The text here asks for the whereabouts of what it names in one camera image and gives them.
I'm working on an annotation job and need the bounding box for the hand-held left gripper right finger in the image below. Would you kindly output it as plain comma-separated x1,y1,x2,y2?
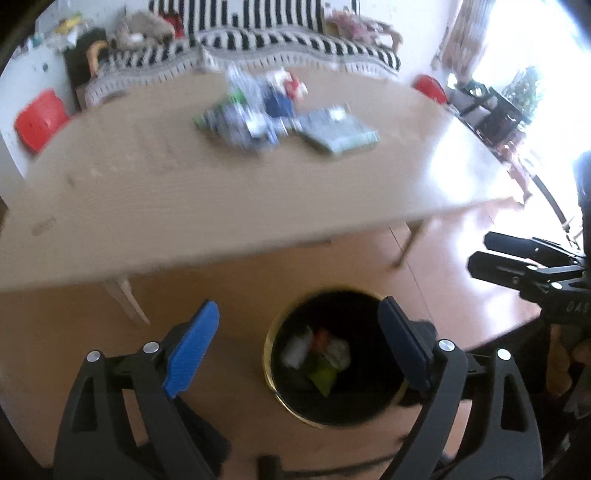
378,296,543,480

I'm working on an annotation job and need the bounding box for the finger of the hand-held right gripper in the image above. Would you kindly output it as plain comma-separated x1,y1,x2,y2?
484,232,585,266
467,251,586,298

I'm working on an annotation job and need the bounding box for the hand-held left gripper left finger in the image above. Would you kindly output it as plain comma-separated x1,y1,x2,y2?
53,300,232,480

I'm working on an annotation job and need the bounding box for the black bin with gold rim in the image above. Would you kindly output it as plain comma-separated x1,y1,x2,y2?
262,288,411,428

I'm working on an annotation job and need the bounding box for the person's right hand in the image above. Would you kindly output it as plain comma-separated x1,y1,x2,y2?
546,323,591,398

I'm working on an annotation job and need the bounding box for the small white crumpled tissue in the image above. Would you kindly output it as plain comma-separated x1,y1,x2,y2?
324,338,352,371

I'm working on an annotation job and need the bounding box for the wooden table leg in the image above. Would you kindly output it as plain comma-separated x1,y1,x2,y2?
392,220,426,269
103,275,151,327

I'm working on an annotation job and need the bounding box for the green wrapper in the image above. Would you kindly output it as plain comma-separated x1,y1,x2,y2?
305,356,341,398

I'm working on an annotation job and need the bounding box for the white crumpled packet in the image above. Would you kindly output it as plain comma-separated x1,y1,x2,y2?
281,325,315,368

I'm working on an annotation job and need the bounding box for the black stand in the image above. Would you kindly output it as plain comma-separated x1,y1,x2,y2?
454,79,533,145

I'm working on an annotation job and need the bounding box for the green potted plant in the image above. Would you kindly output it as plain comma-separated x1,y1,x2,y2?
502,66,542,121

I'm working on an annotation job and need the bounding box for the red plastic bag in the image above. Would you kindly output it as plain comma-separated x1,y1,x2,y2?
412,74,448,105

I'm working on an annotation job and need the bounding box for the grey green flat packet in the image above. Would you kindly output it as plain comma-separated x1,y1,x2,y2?
297,107,380,156

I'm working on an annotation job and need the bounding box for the patterned curtain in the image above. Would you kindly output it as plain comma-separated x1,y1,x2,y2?
441,0,491,80

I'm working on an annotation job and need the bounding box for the wooden sofa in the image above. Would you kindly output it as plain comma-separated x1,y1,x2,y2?
65,0,403,112

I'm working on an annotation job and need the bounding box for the blue packet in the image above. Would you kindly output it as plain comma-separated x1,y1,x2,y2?
262,85,295,117

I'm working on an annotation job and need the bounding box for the clear plastic bag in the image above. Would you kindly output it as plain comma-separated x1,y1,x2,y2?
225,65,265,108

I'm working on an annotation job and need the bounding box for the red and white packet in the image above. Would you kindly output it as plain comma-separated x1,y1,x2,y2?
276,69,310,101

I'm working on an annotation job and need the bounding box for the pink floral cushion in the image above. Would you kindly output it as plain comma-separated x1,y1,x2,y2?
324,11,386,47

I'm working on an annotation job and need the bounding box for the red plastic stool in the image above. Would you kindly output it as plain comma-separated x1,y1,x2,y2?
14,89,71,154

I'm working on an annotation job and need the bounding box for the black-white striped sofa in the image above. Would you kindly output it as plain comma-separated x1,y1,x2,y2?
83,0,402,110

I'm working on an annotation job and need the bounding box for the black cloth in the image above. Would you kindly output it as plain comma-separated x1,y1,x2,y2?
64,27,110,109

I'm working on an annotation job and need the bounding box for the brown plush toy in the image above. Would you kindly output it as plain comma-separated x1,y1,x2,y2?
115,11,177,50

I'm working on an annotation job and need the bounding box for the yellow toy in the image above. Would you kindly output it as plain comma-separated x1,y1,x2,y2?
54,15,85,34

